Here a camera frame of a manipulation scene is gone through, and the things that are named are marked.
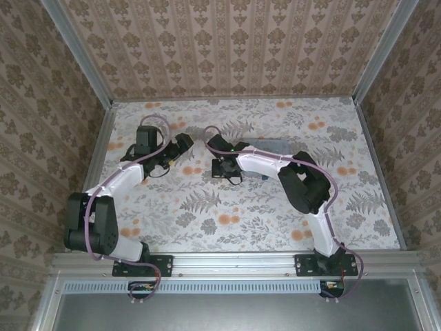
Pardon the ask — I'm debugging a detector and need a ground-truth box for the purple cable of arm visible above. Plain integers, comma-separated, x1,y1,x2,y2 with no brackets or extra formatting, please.
203,126,365,304
84,115,172,306

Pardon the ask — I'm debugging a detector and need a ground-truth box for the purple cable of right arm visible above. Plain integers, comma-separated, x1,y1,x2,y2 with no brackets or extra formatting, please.
203,126,365,304

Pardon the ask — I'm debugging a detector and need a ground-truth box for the aluminium left side frame rail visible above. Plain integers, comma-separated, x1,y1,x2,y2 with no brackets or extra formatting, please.
65,99,117,254

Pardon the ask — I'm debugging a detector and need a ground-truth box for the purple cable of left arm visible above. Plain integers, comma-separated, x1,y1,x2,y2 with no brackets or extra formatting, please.
84,115,172,306

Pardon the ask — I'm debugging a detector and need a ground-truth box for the grey slotted cable duct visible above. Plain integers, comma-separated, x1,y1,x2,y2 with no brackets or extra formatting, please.
63,279,349,294

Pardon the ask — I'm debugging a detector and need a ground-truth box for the left connector board with wires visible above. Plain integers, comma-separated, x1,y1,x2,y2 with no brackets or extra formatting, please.
127,281,156,296

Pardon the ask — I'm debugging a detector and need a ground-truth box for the aluminium left upright post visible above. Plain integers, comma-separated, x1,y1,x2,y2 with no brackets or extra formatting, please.
41,0,115,106

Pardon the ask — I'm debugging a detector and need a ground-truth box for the grey metal sheet panel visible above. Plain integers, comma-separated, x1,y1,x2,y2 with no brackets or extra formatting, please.
30,278,441,331

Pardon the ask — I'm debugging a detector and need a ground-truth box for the aluminium upright post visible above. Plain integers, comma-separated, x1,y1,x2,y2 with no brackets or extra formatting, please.
41,0,115,106
351,0,403,101

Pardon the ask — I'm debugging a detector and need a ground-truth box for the black base plate of right arm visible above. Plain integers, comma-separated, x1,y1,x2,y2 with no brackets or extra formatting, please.
295,254,359,278

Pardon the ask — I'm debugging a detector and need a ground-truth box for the aluminium right side frame rail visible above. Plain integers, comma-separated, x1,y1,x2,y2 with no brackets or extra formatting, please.
353,96,420,252

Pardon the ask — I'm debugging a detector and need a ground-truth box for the right connector board with wires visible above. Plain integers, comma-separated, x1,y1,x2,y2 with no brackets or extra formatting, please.
319,280,346,298

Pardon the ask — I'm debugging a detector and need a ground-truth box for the aluminium right upright post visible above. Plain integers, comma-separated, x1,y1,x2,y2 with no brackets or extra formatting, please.
351,0,403,101

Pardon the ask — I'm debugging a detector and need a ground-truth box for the aluminium front frame rail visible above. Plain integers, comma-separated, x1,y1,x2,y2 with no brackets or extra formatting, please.
51,250,428,278

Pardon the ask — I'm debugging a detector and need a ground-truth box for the thin black wire left gripper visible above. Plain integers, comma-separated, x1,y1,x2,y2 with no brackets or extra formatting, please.
146,161,174,179

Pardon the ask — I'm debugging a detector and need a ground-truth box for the connector board with wires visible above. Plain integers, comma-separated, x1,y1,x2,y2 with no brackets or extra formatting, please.
127,281,156,296
319,280,346,298

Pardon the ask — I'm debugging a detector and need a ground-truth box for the black base plate of left arm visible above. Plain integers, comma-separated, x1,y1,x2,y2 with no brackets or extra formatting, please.
112,254,174,278

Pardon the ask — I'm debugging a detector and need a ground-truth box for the aluminium frame rail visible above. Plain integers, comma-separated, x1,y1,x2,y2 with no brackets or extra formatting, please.
51,250,428,278
65,99,117,254
353,96,420,252

